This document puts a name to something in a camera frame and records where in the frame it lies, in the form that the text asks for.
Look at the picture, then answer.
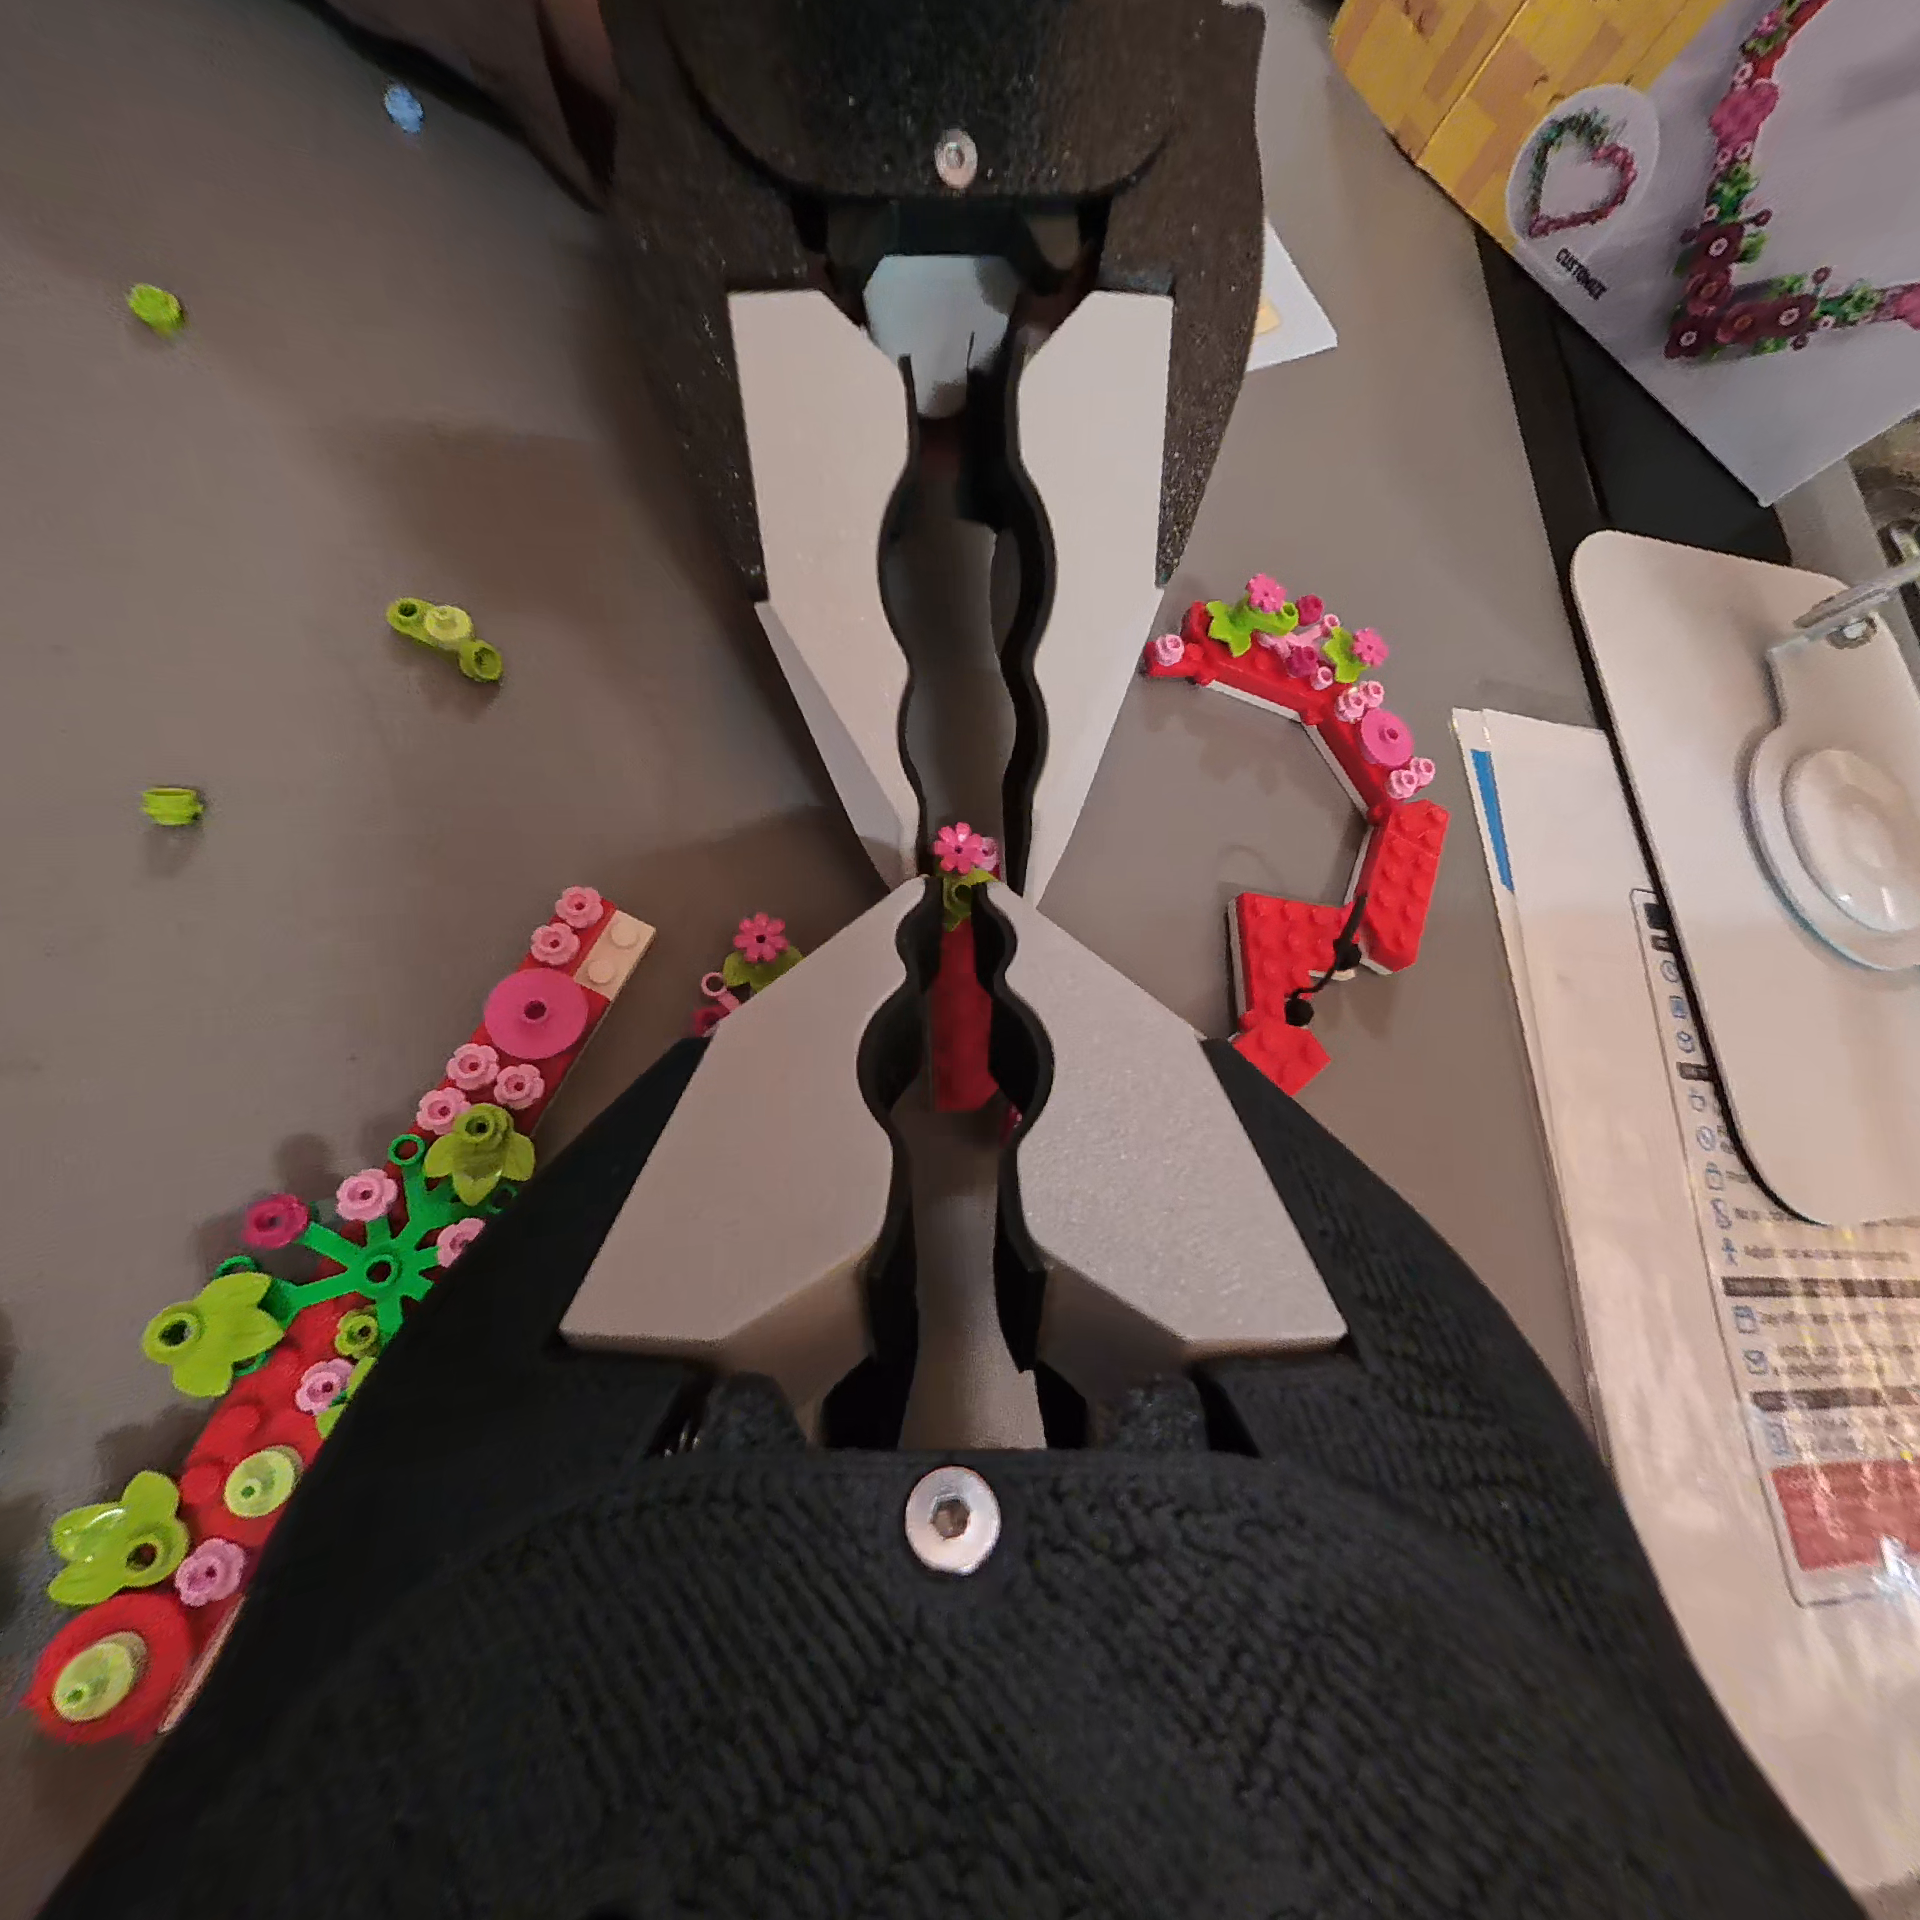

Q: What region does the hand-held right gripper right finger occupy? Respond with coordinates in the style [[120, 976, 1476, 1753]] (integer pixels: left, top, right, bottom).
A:
[[971, 882, 1348, 1449]]

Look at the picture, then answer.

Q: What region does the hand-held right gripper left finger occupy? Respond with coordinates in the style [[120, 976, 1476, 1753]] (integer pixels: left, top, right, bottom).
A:
[[555, 878, 942, 1449]]

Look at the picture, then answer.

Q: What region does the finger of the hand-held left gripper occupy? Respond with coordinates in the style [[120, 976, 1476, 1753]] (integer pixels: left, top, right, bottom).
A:
[[982, 286, 1179, 902], [726, 286, 943, 889]]

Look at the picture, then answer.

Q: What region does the pink lego flower sprig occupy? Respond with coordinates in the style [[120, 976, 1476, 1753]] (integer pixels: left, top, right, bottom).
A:
[[693, 910, 807, 1038]]

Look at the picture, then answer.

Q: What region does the red lego heart frame chain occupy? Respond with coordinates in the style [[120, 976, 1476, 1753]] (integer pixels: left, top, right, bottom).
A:
[[926, 572, 1454, 1142]]

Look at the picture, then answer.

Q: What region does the lego instruction booklet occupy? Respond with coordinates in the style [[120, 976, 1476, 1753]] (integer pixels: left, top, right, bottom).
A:
[[1255, 223, 1338, 370]]

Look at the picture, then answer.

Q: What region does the red lego strip tan end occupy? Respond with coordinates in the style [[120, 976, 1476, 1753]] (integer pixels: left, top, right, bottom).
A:
[[139, 886, 661, 1400]]

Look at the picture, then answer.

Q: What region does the lime double lego piece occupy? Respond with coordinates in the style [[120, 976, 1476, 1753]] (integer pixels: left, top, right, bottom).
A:
[[383, 595, 506, 684]]

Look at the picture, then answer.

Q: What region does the yellow lego set box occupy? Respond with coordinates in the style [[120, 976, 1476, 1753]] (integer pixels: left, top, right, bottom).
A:
[[1331, 0, 1920, 506]]

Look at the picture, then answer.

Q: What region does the white paper sheet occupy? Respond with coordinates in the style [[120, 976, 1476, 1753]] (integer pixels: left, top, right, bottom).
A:
[[1476, 715, 1920, 1920]]

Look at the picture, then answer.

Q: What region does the white magnifier stand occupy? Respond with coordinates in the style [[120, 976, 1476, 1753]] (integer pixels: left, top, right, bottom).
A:
[[1570, 528, 1920, 1230]]

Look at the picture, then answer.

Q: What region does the laminated instruction card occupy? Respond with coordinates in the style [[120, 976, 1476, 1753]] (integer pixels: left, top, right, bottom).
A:
[[1629, 886, 1920, 1614]]

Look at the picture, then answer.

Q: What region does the black lego string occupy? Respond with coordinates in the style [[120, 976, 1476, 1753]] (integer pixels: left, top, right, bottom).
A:
[[1277, 893, 1374, 1032]]

